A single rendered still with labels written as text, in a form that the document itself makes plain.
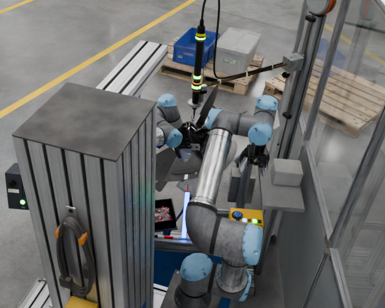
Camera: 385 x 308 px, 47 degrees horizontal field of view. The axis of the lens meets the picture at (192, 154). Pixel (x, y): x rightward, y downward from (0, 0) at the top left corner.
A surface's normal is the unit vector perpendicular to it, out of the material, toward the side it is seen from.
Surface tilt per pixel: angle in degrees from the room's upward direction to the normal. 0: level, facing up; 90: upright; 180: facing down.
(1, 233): 0
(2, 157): 0
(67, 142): 0
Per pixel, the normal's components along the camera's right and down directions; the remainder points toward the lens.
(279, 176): -0.05, 0.62
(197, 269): -0.06, -0.79
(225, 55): -0.37, 0.64
